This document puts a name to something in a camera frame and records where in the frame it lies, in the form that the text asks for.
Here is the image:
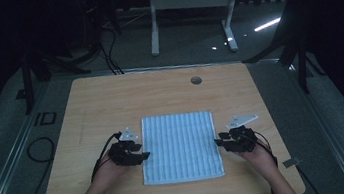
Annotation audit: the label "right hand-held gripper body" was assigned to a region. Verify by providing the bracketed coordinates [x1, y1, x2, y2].
[224, 112, 264, 156]

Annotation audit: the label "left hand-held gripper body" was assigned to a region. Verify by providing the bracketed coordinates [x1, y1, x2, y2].
[104, 124, 146, 170]

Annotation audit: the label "blue striped towel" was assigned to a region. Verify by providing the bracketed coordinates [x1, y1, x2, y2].
[135, 107, 227, 188]

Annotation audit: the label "person's right hand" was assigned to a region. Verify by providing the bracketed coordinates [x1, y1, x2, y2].
[237, 143, 279, 178]

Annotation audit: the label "person's left hand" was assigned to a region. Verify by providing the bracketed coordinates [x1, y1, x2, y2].
[93, 150, 131, 190]

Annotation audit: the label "black metal stand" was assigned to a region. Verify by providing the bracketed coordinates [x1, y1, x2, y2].
[16, 37, 97, 116]
[233, 0, 331, 102]

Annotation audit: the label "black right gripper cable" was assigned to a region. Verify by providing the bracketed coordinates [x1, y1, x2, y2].
[252, 123, 323, 194]

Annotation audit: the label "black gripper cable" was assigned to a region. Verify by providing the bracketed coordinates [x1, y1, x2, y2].
[252, 123, 323, 194]
[16, 126, 130, 194]

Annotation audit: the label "round table cable grommet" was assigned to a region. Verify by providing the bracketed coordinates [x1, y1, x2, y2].
[190, 75, 204, 86]

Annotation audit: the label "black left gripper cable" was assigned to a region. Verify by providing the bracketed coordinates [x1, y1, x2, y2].
[16, 126, 130, 194]

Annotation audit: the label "black floor cables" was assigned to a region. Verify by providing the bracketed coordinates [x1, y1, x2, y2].
[96, 25, 126, 78]

